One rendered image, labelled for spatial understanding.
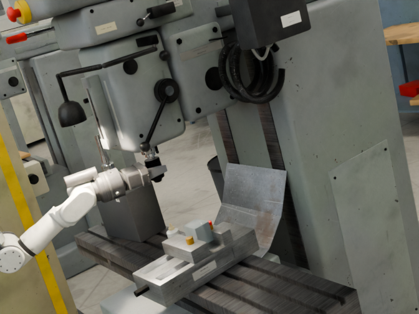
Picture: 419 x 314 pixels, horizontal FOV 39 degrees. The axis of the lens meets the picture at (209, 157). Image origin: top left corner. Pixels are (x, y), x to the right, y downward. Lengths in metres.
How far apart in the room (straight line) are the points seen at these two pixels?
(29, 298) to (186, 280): 2.05
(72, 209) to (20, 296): 1.91
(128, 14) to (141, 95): 0.22
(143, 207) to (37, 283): 1.62
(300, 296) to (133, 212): 0.77
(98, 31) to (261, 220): 0.82
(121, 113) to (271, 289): 0.62
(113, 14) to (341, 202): 0.94
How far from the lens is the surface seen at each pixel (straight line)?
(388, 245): 2.20
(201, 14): 1.76
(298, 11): 1.65
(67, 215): 1.72
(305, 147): 1.85
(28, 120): 10.18
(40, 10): 1.56
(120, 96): 1.63
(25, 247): 1.77
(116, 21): 1.61
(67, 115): 1.61
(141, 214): 2.08
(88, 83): 1.67
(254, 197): 2.01
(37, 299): 3.63
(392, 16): 6.35
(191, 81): 1.72
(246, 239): 1.75
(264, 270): 1.68
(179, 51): 1.70
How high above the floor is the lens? 1.69
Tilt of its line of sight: 15 degrees down
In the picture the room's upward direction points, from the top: 16 degrees counter-clockwise
